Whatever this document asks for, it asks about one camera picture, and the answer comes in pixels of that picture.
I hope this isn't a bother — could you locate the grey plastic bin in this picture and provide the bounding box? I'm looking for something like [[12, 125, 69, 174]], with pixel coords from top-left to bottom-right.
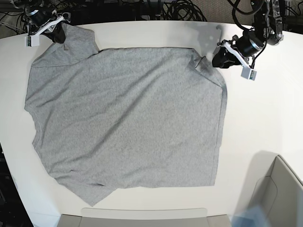
[[57, 208, 231, 227], [249, 155, 303, 227]]

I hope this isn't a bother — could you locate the grey T-shirt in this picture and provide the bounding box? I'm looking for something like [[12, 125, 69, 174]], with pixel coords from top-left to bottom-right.
[[25, 24, 227, 206]]

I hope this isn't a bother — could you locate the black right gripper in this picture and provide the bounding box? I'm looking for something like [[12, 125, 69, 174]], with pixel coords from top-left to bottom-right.
[[28, 15, 71, 44]]

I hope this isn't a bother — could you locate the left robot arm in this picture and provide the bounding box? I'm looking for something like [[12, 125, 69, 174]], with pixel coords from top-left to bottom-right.
[[212, 0, 283, 69]]

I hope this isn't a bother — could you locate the grey plastic bin bottom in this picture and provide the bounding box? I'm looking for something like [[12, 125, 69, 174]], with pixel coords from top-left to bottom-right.
[[57, 208, 231, 227]]

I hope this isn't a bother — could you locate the grey plastic bin right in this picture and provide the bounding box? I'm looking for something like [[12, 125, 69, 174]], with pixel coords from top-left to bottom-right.
[[249, 155, 303, 227]]

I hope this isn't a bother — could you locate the blue cloth blurred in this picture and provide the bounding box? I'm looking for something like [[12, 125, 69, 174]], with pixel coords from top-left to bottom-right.
[[230, 205, 272, 227]]

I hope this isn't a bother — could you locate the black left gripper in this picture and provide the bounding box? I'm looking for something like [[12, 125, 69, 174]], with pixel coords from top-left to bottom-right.
[[212, 39, 251, 69]]

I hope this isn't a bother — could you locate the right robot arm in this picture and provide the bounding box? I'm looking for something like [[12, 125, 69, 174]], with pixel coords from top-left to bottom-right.
[[11, 0, 71, 47]]

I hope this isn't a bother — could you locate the black cable bundle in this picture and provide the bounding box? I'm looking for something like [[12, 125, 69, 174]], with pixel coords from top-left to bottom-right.
[[163, 0, 208, 22]]

